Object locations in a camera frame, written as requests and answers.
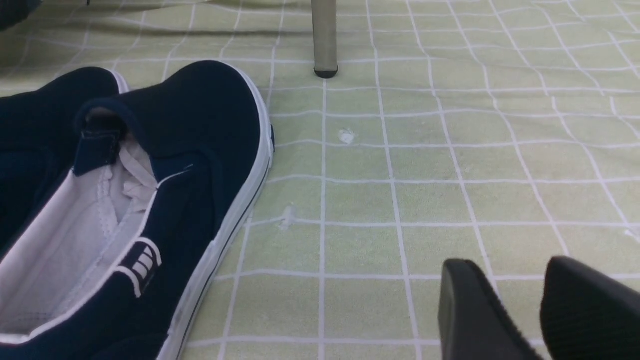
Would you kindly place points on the navy slip-on shoe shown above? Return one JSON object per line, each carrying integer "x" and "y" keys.
{"x": 117, "y": 262}
{"x": 38, "y": 142}

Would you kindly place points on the navy slip-on shoe left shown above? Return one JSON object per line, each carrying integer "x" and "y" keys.
{"x": 38, "y": 142}

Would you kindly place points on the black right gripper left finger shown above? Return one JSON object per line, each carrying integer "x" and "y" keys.
{"x": 473, "y": 322}

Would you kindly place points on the stainless steel shoe rack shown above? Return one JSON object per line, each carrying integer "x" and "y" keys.
{"x": 324, "y": 17}

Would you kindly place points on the navy slip-on shoe right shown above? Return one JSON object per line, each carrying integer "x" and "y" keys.
{"x": 117, "y": 262}

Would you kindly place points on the green checked tablecloth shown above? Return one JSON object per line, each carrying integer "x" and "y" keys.
{"x": 500, "y": 131}

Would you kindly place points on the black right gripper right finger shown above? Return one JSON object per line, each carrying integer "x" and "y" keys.
{"x": 586, "y": 315}

